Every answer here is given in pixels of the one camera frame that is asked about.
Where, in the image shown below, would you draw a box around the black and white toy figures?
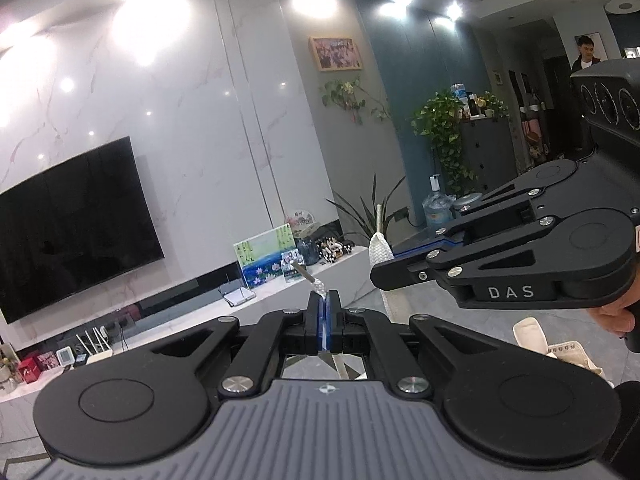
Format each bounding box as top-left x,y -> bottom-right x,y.
317,237 -> 356,264

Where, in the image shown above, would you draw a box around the water bottle with pump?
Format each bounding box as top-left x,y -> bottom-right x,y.
422,174 -> 459,229

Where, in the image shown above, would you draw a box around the lotus painting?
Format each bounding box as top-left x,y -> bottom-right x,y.
234,225 -> 297,287

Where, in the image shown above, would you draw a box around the yellow flowering plant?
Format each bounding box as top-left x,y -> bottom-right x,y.
477,91 -> 511,119

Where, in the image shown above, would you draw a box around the black television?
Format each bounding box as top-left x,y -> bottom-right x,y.
0,135 -> 166,326

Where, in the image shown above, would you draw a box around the trailing wall plant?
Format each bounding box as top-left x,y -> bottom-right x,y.
320,77 -> 393,126

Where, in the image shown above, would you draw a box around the white shoelace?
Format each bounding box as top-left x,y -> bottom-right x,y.
292,202 -> 402,323

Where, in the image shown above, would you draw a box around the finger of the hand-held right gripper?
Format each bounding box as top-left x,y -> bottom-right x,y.
370,212 -> 557,293
394,179 -> 540,258

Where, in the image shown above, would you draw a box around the person's right hand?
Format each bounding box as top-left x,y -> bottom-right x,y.
587,266 -> 640,340

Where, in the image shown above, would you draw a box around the pink bag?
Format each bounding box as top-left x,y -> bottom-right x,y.
520,104 -> 547,162

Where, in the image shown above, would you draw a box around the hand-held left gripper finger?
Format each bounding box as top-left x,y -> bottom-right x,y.
326,292 -> 506,398
149,292 -> 327,397

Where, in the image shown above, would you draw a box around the green pothos plant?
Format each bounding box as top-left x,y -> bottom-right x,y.
410,90 -> 482,197

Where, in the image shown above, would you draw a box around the small photo stand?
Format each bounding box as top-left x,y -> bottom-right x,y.
280,252 -> 306,281

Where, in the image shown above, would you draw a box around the long-leaved potted plant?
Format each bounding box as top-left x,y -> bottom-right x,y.
325,175 -> 407,252

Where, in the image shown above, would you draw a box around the dark grey cabinet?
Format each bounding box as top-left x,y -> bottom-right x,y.
457,117 -> 519,196

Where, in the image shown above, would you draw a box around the white router with antennas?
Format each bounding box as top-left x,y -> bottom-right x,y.
75,327 -> 114,357

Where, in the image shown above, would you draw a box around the red gift box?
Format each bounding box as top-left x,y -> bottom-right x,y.
17,357 -> 44,386

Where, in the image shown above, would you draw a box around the beige canvas shoe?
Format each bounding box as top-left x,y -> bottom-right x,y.
512,317 -> 617,388

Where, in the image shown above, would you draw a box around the round decorative plate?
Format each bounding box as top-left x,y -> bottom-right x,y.
286,210 -> 319,234

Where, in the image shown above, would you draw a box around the wooden framed picture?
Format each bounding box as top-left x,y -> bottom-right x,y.
309,36 -> 363,72

